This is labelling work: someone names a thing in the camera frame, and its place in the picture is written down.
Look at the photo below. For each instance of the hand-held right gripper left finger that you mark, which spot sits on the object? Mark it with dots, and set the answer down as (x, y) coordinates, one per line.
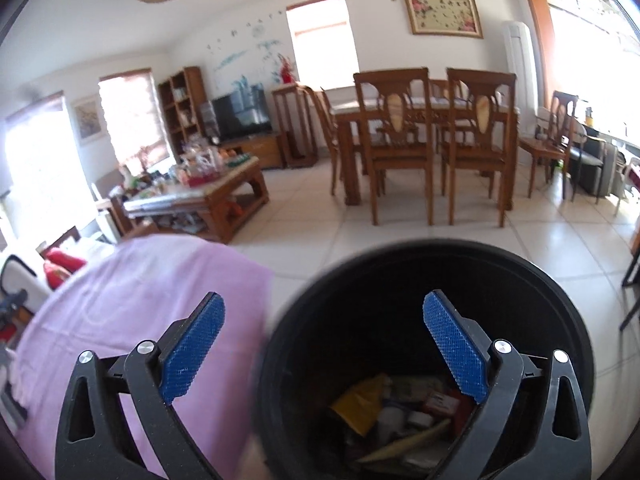
(195, 345)

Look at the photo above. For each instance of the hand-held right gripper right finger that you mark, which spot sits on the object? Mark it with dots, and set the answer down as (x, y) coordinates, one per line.
(455, 350)

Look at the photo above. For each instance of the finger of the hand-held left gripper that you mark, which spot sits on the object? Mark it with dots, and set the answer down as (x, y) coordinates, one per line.
(10, 305)

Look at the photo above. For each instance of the cream long sachet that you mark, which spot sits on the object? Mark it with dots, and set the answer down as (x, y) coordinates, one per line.
(410, 442)

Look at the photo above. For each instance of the orange gold foil pouch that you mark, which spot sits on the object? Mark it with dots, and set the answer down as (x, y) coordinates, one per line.
(360, 402)

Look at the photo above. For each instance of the black trash bin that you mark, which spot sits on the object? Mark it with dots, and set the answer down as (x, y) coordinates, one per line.
(350, 310)

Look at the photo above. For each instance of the red cushion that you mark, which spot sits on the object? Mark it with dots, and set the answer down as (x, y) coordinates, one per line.
(56, 275)
(67, 260)

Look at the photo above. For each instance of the pink tablecloth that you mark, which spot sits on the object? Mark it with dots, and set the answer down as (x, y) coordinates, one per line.
(125, 300)

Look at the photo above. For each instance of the large bright window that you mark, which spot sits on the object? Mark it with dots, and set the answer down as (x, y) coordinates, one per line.
(40, 170)

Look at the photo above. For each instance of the wooden coffee table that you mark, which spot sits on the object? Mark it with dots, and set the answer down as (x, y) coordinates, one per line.
(220, 205)

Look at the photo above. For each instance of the beige armchair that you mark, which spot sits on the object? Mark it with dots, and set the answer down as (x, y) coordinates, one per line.
(107, 195)

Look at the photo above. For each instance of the red box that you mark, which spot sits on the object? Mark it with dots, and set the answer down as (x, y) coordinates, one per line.
(202, 179)

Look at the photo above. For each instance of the black metal stand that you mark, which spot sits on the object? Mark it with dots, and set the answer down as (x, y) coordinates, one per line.
(631, 280)

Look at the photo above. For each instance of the dried flower branches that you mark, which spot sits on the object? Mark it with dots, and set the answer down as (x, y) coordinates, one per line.
(144, 157)

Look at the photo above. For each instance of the small framed painting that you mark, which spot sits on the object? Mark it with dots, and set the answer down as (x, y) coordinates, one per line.
(88, 119)

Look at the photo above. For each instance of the wooden television stand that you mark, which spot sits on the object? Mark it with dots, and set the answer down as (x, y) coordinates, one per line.
(260, 152)

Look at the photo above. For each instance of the wooden dining table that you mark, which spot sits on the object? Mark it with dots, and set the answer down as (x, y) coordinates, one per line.
(347, 160)

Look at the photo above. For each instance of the window with roller blind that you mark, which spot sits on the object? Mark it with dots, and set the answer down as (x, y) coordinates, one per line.
(132, 120)

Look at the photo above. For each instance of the grey armchair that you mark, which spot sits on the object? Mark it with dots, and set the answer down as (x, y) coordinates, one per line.
(592, 160)

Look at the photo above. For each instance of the black flat television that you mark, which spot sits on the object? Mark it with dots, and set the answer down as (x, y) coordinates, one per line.
(242, 112)

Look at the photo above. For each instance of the wooden dining chair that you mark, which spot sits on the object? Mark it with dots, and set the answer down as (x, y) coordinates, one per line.
(395, 110)
(557, 120)
(482, 112)
(322, 125)
(440, 90)

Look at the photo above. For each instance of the wooden bookshelf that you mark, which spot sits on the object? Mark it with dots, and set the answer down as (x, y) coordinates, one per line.
(195, 90)

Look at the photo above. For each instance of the tall wooden plant stand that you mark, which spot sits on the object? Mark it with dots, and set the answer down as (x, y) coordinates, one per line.
(295, 89)

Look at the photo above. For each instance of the red flower decoration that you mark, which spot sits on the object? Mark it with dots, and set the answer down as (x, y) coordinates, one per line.
(286, 72)

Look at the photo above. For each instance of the white tower air conditioner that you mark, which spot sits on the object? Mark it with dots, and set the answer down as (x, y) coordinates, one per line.
(519, 65)

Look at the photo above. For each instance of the narrow window with blind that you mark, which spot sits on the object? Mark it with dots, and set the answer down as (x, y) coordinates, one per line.
(322, 45)

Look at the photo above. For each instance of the framed floral picture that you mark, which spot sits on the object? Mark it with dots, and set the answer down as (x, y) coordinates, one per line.
(442, 15)

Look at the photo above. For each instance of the wooden frame sofa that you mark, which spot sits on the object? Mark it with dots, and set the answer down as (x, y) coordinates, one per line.
(20, 275)

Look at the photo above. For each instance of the blue wall decal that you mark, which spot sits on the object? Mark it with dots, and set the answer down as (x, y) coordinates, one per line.
(235, 55)

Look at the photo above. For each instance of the wooden door frame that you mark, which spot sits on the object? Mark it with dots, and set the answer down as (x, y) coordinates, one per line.
(537, 35)

